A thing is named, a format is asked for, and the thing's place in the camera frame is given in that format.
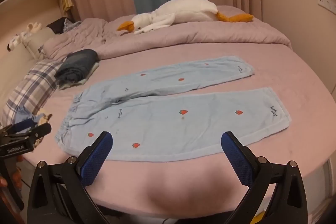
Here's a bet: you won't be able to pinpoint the plaid pillow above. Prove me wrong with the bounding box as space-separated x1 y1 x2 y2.
0 59 65 127

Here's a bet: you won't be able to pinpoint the pink quilt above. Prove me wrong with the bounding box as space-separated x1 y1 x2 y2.
42 5 293 60

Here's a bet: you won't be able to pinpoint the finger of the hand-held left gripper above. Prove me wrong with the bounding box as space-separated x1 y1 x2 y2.
10 123 52 145
0 119 37 136

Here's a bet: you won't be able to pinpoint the light blue denim shorts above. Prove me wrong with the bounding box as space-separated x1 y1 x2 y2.
54 56 292 163

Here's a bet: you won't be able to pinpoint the checked blue cloth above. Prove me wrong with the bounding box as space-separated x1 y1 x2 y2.
63 20 83 33

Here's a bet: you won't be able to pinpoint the white goose plush toy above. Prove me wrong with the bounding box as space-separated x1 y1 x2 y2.
117 0 255 35

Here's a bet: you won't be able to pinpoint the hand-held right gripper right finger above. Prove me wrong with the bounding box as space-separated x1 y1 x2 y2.
220 131 308 224

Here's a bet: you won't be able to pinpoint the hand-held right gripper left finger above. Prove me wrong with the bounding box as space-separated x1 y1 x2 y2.
28 131 113 224

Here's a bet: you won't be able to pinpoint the folded dark blue clothes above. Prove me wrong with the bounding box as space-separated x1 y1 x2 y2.
54 49 100 84

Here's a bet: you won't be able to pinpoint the small beige toy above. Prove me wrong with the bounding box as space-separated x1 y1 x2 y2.
33 112 53 125

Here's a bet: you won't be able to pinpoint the black garment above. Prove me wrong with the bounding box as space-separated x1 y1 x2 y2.
47 17 69 35

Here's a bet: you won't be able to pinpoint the small white plush toy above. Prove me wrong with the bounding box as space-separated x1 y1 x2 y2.
7 22 43 51

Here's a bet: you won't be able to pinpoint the white wall socket strip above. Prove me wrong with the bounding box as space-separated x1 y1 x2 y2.
317 0 336 14

